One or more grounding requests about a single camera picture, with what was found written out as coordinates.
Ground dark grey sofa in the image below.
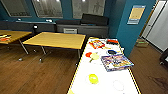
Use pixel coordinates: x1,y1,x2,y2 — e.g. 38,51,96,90
0,19,110,38

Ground black wheeled cart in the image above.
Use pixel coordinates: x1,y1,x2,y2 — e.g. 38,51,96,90
159,48,168,69

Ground black sofa cushion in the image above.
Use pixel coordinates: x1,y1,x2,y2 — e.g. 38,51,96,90
80,13,110,26

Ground yellow table tennis paddle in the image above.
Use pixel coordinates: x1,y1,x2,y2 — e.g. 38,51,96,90
90,52,101,63

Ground red table tennis paddle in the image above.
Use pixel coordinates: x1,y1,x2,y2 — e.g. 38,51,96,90
84,51,94,63

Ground yellow wall poster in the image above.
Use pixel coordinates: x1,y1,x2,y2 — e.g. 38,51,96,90
127,4,146,25

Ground cardboard box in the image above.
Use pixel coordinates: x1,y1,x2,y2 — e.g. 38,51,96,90
134,38,149,48

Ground orange snack box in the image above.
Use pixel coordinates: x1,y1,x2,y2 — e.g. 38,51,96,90
88,39,106,50

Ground white label box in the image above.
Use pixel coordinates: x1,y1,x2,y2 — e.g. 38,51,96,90
63,27,78,35

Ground orange items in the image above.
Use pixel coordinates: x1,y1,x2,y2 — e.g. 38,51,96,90
0,34,13,43

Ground large wooden table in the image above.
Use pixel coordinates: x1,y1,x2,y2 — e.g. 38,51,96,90
22,31,87,64

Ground wooden table with orange items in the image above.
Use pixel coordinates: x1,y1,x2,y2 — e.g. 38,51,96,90
0,29,33,56

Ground dark blue paddle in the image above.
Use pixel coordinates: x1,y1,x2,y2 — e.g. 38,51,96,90
106,49,118,56

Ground white air hockey gaming table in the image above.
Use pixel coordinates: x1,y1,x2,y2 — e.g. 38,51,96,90
66,36,143,94

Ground interior glass window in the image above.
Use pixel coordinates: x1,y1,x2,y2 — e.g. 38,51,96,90
71,0,106,19
1,0,33,18
31,0,64,19

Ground small black round object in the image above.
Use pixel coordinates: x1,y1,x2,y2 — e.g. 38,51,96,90
32,25,39,34

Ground red and black box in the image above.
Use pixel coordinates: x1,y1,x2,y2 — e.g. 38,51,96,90
105,38,120,46

